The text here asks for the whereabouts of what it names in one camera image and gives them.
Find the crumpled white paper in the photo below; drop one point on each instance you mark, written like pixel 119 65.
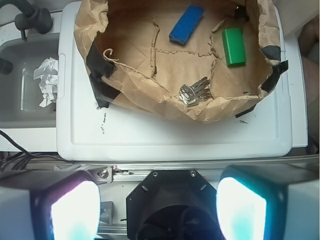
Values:
pixel 47 72

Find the black clamp knob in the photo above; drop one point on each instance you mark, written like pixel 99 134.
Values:
pixel 32 17

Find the silver corner bracket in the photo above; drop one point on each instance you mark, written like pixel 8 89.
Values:
pixel 102 174

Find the blue sponge block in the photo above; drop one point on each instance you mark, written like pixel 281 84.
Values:
pixel 186 24

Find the brown paper bag tray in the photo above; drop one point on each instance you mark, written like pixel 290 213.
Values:
pixel 132 63

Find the black octagonal mount plate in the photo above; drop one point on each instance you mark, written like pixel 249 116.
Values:
pixel 172 205

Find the grey plastic bin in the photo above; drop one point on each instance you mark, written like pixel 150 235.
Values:
pixel 20 94

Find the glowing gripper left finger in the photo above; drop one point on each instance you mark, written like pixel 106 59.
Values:
pixel 48 205

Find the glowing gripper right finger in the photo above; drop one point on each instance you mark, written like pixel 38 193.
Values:
pixel 269 202

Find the white plastic board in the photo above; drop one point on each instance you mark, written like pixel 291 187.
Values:
pixel 85 132

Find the aluminium extrusion rail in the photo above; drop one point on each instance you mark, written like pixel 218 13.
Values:
pixel 210 169

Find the silver key bunch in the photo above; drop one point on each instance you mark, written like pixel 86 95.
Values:
pixel 192 95

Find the green rectangular block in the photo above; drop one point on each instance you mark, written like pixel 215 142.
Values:
pixel 234 48

